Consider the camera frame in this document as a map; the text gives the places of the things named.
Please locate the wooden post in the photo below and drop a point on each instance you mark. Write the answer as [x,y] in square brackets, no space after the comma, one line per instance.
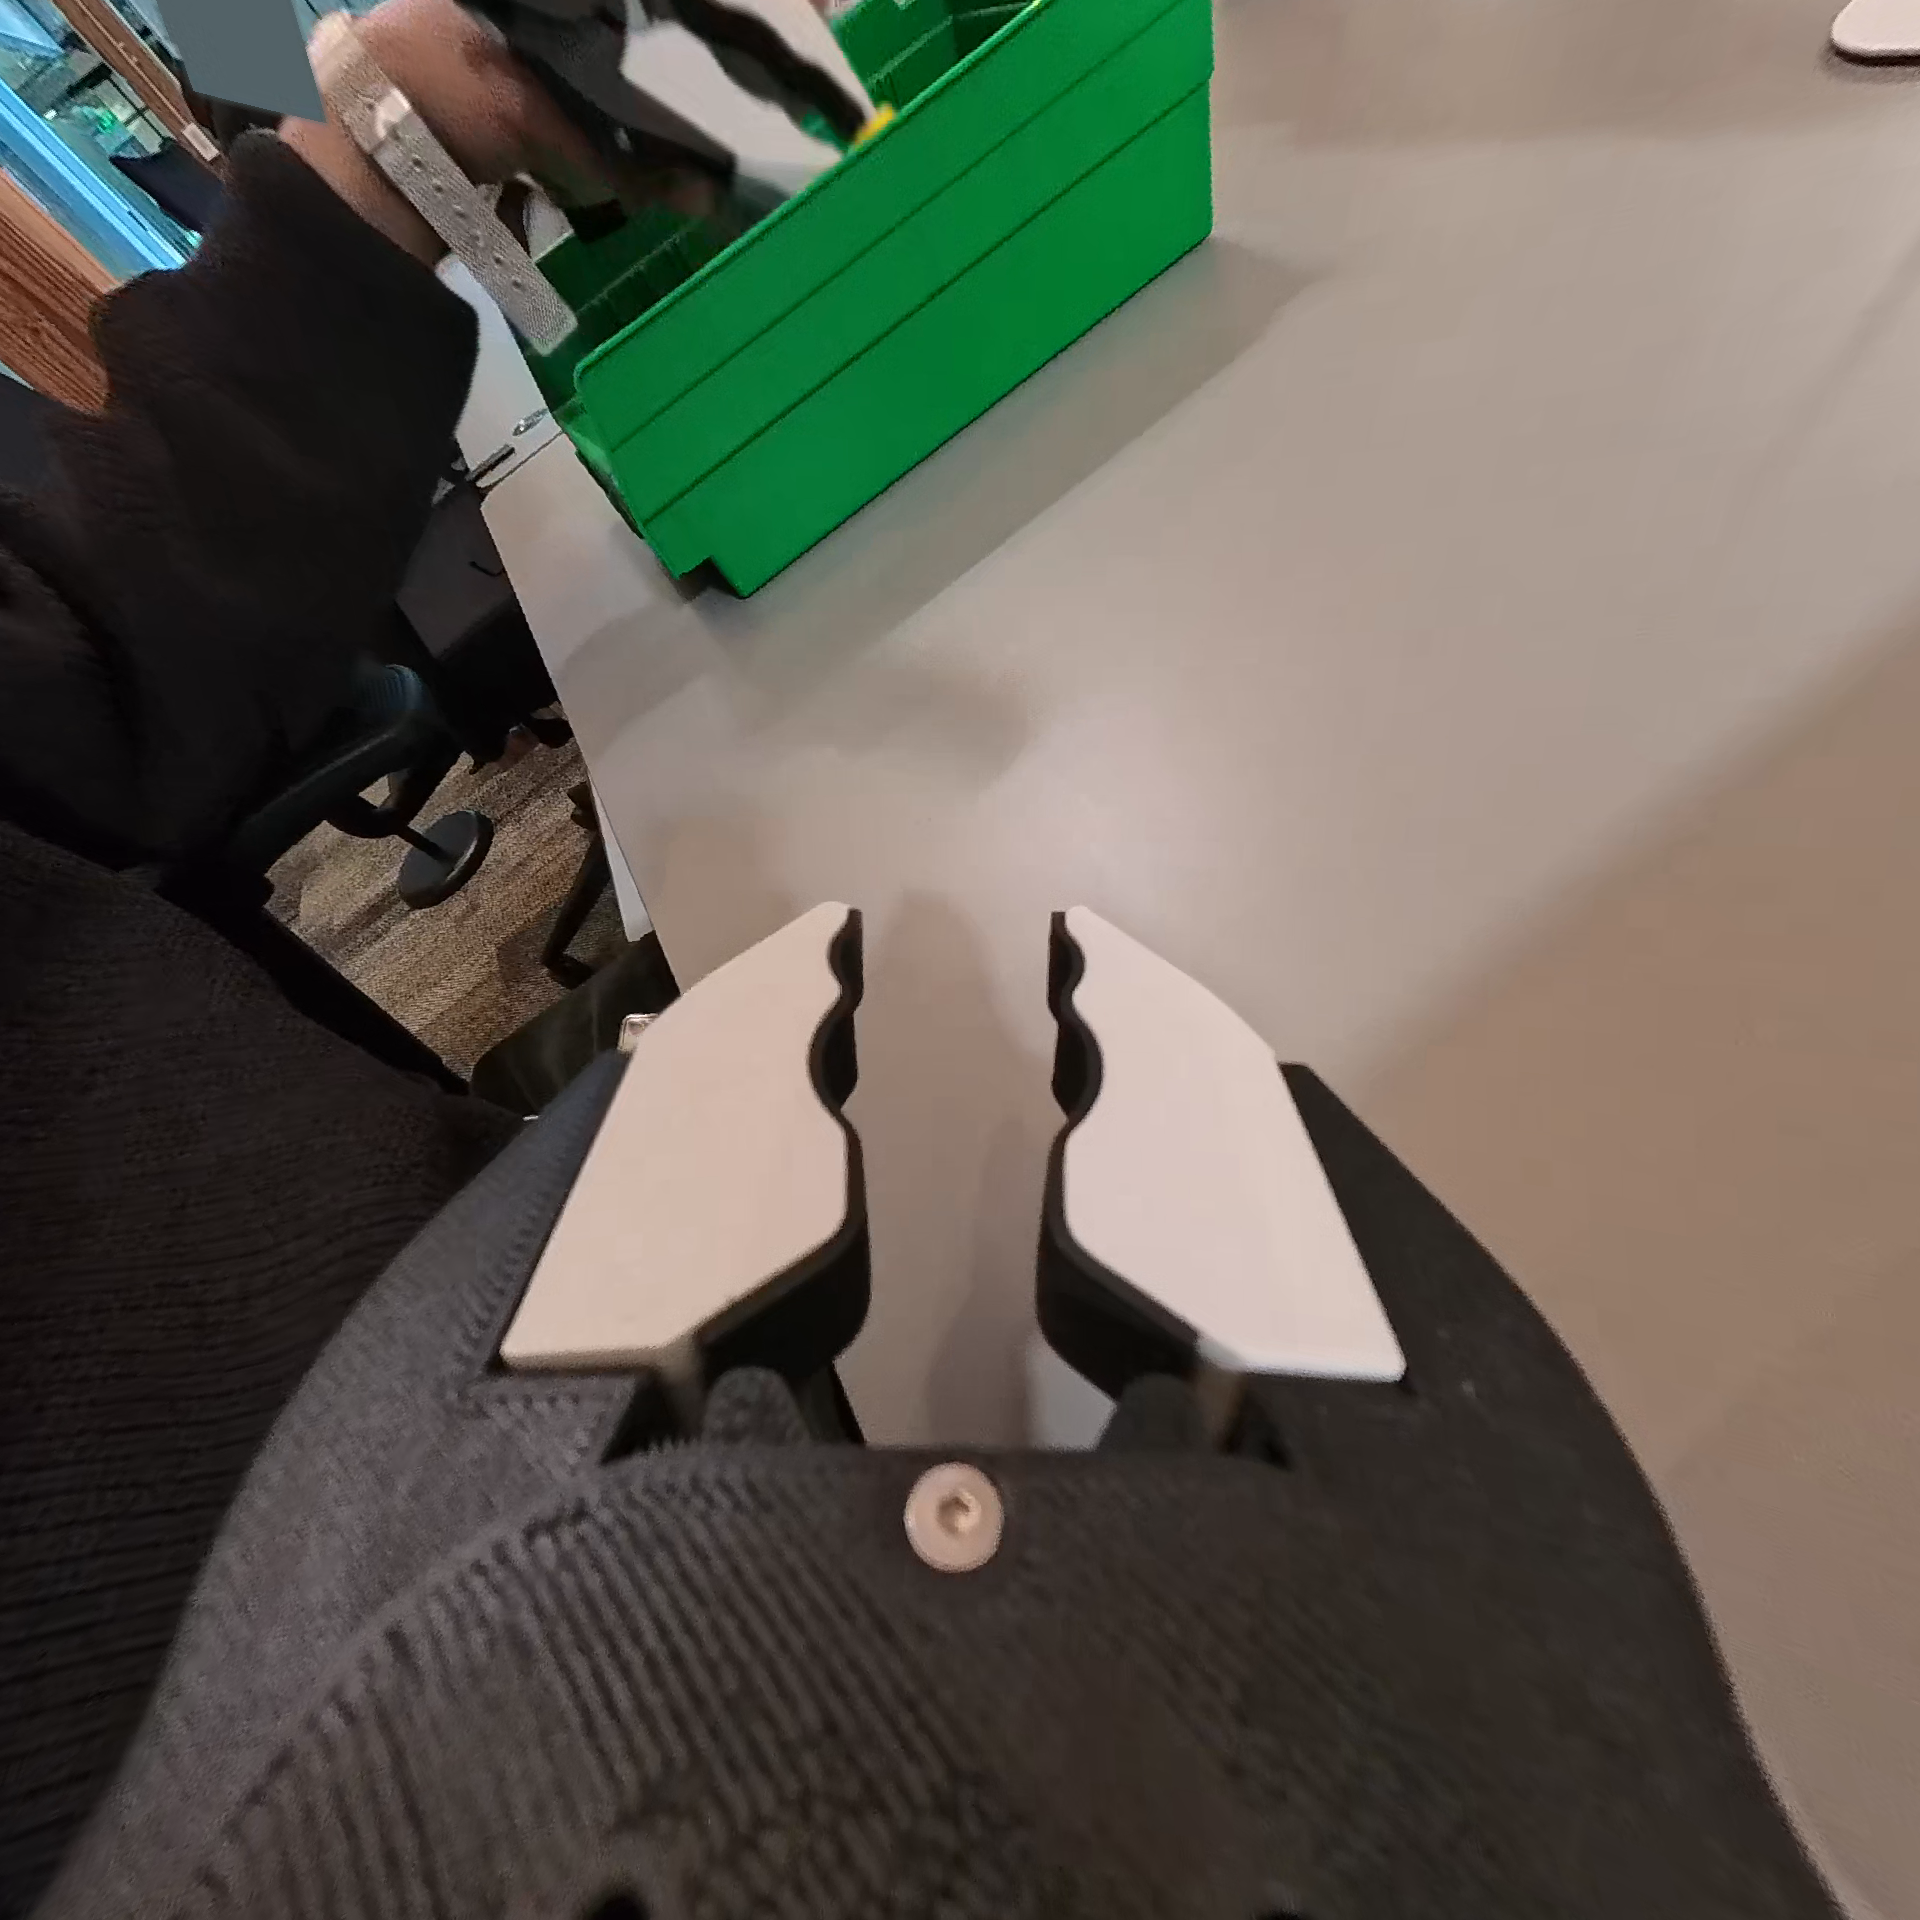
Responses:
[45,300]

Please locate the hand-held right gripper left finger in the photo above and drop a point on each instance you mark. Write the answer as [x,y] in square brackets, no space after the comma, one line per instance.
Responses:
[692,1171]

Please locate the adjacent grey desk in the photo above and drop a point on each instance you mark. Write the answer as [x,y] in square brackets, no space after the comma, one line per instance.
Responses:
[504,390]

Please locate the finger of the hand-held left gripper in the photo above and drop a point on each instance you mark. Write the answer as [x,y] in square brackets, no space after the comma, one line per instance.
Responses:
[704,91]
[820,38]

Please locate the person's left forearm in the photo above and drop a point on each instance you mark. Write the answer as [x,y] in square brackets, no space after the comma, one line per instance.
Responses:
[224,452]

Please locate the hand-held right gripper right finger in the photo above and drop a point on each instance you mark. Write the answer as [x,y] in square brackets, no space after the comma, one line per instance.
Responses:
[1214,1202]

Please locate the green plastic bin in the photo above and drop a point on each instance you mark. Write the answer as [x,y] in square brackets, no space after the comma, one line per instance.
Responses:
[901,375]

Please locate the silver mesh wristwatch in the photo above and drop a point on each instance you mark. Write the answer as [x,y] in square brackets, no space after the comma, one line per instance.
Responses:
[451,211]

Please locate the person's left hand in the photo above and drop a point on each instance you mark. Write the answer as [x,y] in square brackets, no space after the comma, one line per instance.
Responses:
[494,128]

